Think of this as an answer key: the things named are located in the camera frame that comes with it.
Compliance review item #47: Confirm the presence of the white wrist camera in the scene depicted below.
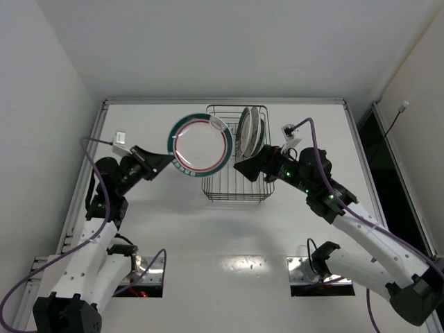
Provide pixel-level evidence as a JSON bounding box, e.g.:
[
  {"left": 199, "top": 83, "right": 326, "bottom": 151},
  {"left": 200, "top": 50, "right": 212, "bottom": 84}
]
[
  {"left": 281, "top": 124, "right": 302, "bottom": 153},
  {"left": 112, "top": 130, "right": 130, "bottom": 157}
]

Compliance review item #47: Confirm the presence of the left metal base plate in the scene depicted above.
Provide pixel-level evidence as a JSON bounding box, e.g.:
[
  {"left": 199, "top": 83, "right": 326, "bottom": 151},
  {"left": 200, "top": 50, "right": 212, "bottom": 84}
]
[{"left": 119, "top": 253, "right": 164, "bottom": 287}]

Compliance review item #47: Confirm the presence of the green red rimmed plate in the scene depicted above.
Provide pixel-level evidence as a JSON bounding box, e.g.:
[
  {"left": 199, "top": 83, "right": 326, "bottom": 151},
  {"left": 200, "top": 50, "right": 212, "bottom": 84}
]
[
  {"left": 167, "top": 113, "right": 234, "bottom": 178},
  {"left": 236, "top": 108, "right": 250, "bottom": 156}
]

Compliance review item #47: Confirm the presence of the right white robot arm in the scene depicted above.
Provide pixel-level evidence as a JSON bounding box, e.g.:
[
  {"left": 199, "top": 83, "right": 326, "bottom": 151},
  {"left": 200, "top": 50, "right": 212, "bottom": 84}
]
[{"left": 234, "top": 145, "right": 443, "bottom": 326}]

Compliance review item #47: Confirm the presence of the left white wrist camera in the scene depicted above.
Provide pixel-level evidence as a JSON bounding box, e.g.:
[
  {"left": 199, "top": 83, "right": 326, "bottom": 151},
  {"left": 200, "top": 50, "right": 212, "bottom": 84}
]
[{"left": 112, "top": 130, "right": 130, "bottom": 157}]

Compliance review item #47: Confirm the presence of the black wall cable white plug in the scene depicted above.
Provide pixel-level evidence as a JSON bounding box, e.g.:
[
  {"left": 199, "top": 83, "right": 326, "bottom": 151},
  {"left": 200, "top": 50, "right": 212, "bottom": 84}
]
[{"left": 367, "top": 101, "right": 410, "bottom": 164}]

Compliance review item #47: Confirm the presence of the grey wire dish rack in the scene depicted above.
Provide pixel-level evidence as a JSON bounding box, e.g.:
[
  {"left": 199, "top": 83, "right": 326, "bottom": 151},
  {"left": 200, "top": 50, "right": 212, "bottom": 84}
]
[{"left": 202, "top": 104, "right": 275, "bottom": 203}]

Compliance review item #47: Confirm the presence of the aluminium table frame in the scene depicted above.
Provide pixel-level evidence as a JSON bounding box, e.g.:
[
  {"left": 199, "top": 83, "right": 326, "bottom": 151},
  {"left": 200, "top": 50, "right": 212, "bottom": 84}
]
[{"left": 10, "top": 97, "right": 444, "bottom": 333}]

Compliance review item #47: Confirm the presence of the small teal patterned plate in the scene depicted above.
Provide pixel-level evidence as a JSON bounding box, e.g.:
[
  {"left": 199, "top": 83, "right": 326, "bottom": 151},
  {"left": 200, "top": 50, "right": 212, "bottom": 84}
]
[{"left": 254, "top": 119, "right": 265, "bottom": 154}]

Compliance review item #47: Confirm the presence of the metal base plate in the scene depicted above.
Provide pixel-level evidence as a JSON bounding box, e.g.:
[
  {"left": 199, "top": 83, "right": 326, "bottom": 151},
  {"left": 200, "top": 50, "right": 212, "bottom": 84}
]
[
  {"left": 119, "top": 253, "right": 164, "bottom": 287},
  {"left": 287, "top": 257, "right": 352, "bottom": 287}
]

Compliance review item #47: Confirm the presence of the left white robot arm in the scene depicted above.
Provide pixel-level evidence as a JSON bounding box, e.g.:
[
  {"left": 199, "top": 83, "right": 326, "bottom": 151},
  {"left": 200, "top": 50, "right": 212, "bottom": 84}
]
[{"left": 33, "top": 146, "right": 173, "bottom": 332}]

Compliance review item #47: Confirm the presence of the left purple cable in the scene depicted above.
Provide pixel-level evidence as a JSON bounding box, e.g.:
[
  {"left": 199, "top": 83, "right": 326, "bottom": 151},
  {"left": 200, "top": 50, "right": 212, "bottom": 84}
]
[{"left": 0, "top": 137, "right": 167, "bottom": 330}]

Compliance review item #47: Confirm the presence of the white plate grey rim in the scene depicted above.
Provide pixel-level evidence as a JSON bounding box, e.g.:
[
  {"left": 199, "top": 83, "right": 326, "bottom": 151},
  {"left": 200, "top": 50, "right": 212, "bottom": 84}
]
[{"left": 244, "top": 107, "right": 261, "bottom": 157}]

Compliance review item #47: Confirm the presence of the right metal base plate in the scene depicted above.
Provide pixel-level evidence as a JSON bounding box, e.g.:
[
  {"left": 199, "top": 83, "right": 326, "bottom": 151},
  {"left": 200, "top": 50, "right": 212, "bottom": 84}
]
[{"left": 287, "top": 257, "right": 352, "bottom": 287}]

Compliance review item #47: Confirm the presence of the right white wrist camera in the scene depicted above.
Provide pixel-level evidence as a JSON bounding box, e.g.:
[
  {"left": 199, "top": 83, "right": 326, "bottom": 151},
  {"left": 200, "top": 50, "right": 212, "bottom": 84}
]
[{"left": 281, "top": 124, "right": 302, "bottom": 153}]

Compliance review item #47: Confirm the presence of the purple cable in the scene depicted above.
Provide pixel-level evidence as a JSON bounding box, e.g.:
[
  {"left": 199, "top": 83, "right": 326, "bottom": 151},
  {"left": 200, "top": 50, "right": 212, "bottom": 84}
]
[
  {"left": 0, "top": 137, "right": 167, "bottom": 330},
  {"left": 287, "top": 117, "right": 444, "bottom": 333}
]

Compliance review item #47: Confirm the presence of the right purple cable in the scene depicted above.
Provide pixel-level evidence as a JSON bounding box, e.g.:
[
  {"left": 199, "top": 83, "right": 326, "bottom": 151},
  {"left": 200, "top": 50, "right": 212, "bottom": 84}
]
[{"left": 287, "top": 117, "right": 444, "bottom": 333}]

